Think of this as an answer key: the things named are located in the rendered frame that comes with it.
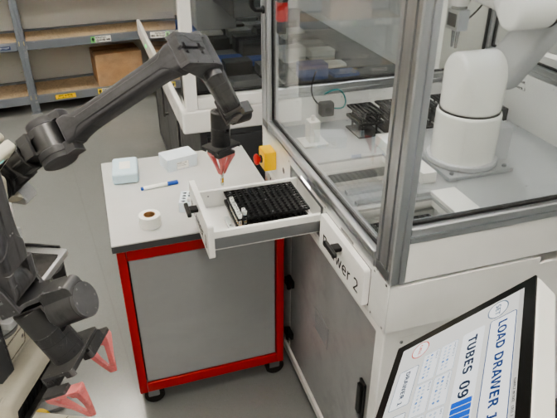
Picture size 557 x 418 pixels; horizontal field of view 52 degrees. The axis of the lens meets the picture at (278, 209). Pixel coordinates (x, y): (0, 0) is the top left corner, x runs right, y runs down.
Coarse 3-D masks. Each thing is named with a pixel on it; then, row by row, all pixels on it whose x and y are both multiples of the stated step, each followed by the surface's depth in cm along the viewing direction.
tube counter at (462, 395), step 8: (456, 384) 85; (464, 384) 84; (472, 384) 82; (456, 392) 84; (464, 392) 82; (472, 392) 80; (456, 400) 82; (464, 400) 81; (472, 400) 79; (456, 408) 81; (464, 408) 79; (448, 416) 80; (456, 416) 79; (464, 416) 78
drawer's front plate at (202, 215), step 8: (192, 184) 176; (192, 192) 174; (192, 200) 177; (200, 200) 168; (200, 208) 164; (200, 216) 166; (208, 216) 160; (200, 224) 169; (208, 224) 156; (200, 232) 172; (208, 232) 156; (208, 240) 158; (208, 248) 160
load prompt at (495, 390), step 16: (496, 320) 90; (512, 320) 87; (496, 336) 87; (512, 336) 84; (496, 352) 83; (512, 352) 80; (496, 368) 80; (496, 384) 78; (480, 400) 78; (496, 400) 75; (480, 416) 75; (496, 416) 72
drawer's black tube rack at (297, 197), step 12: (240, 192) 178; (252, 192) 178; (264, 192) 178; (276, 192) 178; (288, 192) 178; (228, 204) 178; (240, 204) 172; (252, 204) 171; (264, 204) 175; (276, 204) 171; (288, 204) 171; (300, 204) 171; (252, 216) 171; (264, 216) 171; (276, 216) 171; (288, 216) 171
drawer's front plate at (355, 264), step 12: (324, 216) 160; (324, 228) 160; (336, 228) 155; (324, 240) 162; (336, 240) 153; (324, 252) 164; (348, 252) 146; (336, 264) 156; (348, 264) 147; (360, 264) 140; (348, 276) 149; (360, 276) 141; (360, 288) 142; (360, 300) 144
